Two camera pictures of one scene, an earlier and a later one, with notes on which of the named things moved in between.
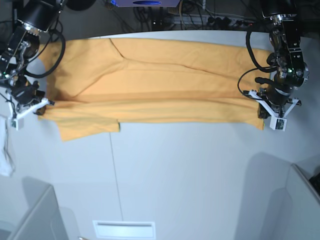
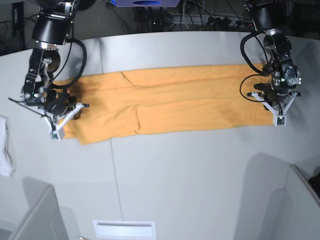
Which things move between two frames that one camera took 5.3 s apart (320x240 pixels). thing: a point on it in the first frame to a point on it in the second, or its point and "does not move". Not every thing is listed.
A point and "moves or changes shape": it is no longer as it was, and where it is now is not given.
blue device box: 146,3 does not move
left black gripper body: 22,94 to 59,105
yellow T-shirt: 97,84 moves or changes shape
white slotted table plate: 124,229 does not move
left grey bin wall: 43,222 does not move
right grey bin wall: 304,222 does not move
